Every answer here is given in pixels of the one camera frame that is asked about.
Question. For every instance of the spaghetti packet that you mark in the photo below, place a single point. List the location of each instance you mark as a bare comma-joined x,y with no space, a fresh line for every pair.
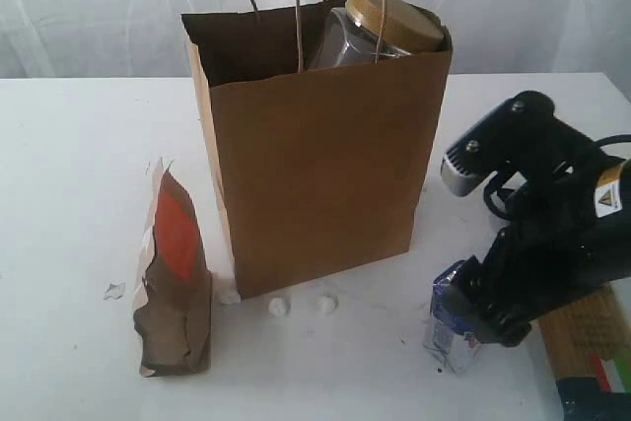
590,339

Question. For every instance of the small torn paper scrap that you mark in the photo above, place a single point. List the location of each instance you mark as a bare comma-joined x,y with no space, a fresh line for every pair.
114,291

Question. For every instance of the brown kraft pouch orange label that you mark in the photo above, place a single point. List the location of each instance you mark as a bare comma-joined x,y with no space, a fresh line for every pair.
172,297

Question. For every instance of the nut jar gold lid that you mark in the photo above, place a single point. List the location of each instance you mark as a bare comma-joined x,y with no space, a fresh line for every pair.
363,31

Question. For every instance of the blue white milk carton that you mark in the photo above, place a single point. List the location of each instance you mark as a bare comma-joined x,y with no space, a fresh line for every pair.
448,337

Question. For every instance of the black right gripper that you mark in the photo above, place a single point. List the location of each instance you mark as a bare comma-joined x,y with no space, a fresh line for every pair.
540,265

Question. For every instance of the brown paper shopping bag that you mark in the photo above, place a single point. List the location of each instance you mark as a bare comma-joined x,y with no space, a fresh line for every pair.
315,171

